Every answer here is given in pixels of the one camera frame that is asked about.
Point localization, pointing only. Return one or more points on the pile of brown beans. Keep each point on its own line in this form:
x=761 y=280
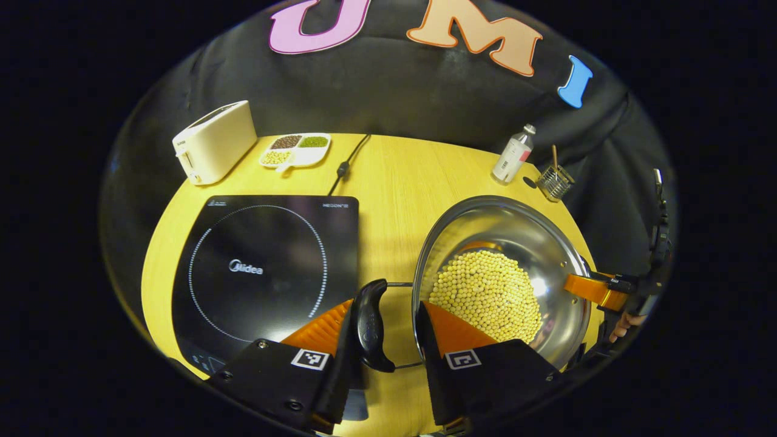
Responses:
x=285 y=142

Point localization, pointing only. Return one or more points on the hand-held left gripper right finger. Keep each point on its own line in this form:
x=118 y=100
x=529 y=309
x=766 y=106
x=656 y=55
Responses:
x=428 y=364

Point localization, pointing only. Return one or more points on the stainless steel pot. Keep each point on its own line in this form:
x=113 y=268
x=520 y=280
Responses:
x=516 y=230

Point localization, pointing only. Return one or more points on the black induction cooktop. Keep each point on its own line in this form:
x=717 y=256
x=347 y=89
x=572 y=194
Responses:
x=261 y=243

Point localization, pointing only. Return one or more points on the small pile of yellow beans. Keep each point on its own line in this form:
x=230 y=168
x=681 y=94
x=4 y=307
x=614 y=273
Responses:
x=276 y=158

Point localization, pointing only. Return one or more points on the white divided dish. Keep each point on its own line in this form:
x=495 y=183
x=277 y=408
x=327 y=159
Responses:
x=309 y=156

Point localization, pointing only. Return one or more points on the small black cap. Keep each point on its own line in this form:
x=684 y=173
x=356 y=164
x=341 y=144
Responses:
x=530 y=182

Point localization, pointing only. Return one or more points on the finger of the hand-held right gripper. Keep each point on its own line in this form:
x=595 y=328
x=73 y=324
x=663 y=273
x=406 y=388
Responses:
x=592 y=290

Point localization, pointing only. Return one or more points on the white toaster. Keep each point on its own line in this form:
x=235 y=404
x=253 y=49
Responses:
x=215 y=142

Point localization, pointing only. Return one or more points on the pile of yellow soybeans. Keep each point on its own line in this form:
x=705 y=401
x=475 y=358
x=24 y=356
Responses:
x=485 y=291

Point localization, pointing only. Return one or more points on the pile of green beans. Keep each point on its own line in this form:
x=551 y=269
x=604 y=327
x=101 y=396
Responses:
x=313 y=142

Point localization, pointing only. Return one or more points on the small clear bottle red label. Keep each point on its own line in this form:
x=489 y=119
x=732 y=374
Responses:
x=511 y=156

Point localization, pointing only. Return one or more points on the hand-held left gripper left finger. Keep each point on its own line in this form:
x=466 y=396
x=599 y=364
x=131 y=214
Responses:
x=343 y=379

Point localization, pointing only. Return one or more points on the wooden stick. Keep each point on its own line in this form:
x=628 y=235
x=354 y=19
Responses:
x=554 y=156

